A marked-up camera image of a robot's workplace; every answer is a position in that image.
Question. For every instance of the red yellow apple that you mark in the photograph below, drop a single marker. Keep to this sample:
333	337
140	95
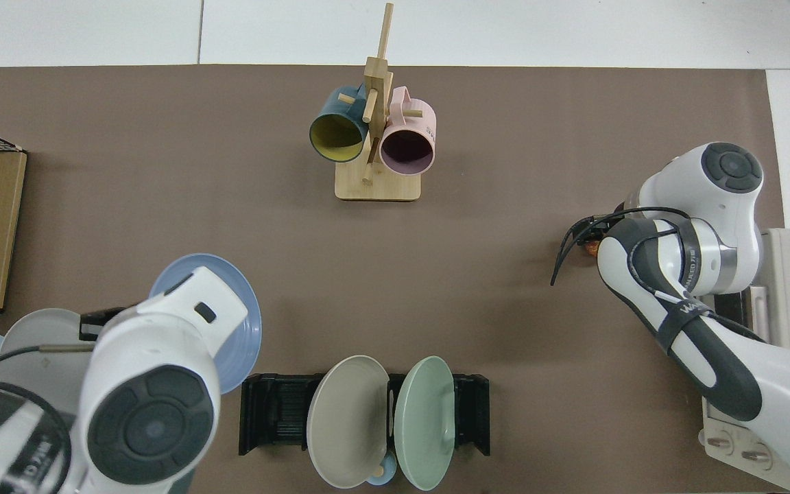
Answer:
593	249

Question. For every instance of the grey plate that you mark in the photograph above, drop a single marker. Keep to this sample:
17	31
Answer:
31	374

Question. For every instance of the black dish rack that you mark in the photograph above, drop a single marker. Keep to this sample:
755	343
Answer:
275	412

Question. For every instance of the beige plate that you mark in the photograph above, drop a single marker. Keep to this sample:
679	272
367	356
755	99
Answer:
347	418

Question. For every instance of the pale green plate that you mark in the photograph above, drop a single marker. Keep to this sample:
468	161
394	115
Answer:
422	425

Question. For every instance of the brown table cloth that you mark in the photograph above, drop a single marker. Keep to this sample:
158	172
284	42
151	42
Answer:
436	288

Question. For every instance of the pink mug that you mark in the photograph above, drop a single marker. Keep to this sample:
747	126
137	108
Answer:
420	121

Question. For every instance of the wooden cup stand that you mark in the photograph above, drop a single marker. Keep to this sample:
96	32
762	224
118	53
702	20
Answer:
378	186

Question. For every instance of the dark teal mug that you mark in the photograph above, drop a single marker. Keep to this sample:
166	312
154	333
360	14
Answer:
330	108

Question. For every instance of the small blue round thing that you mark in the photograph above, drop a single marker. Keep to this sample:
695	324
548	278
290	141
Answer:
386	478

